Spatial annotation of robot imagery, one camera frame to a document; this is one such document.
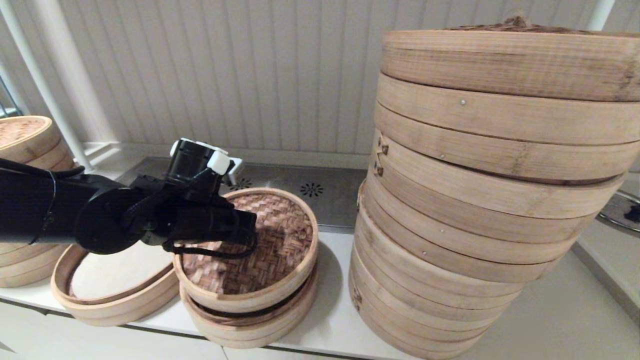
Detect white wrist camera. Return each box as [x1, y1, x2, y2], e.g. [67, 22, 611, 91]
[206, 149, 244, 187]

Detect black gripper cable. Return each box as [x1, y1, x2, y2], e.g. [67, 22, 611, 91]
[162, 227, 259, 260]

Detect white cabinet front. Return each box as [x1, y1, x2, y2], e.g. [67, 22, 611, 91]
[0, 298, 416, 360]

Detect grey metal frame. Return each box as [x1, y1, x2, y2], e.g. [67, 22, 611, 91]
[0, 74, 24, 118]

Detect perforated stainless steel plate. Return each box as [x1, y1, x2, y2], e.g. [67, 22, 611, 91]
[116, 157, 367, 234]

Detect large woven bamboo steamer lid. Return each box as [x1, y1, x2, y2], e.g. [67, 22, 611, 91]
[380, 16, 640, 103]

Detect small bamboo steamer basket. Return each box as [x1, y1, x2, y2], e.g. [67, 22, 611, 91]
[51, 242, 181, 327]
[0, 242, 71, 289]
[25, 141, 76, 172]
[181, 265, 319, 349]

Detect thick white column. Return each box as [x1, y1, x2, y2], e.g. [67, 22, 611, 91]
[29, 0, 120, 146]

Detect large bamboo steamer basket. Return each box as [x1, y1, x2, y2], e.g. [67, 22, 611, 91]
[356, 180, 597, 283]
[373, 73, 640, 185]
[347, 247, 501, 360]
[367, 129, 626, 244]
[350, 212, 526, 323]

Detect thin white round pole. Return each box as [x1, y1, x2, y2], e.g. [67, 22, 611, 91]
[0, 0, 96, 173]
[586, 0, 616, 32]

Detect round metal pan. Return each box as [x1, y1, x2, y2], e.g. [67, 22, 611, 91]
[595, 189, 640, 234]

